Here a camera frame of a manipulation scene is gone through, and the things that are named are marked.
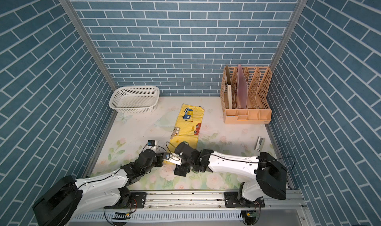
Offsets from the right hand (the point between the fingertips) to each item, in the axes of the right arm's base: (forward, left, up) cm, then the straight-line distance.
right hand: (178, 158), depth 78 cm
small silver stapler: (+17, -48, -8) cm, 52 cm away
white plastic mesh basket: (+49, +45, -9) cm, 67 cm away
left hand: (+4, +8, -7) cm, 12 cm away
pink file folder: (+43, -35, +14) cm, 57 cm away
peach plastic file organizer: (+58, -49, +11) cm, 77 cm away
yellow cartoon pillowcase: (+31, -1, -9) cm, 32 cm away
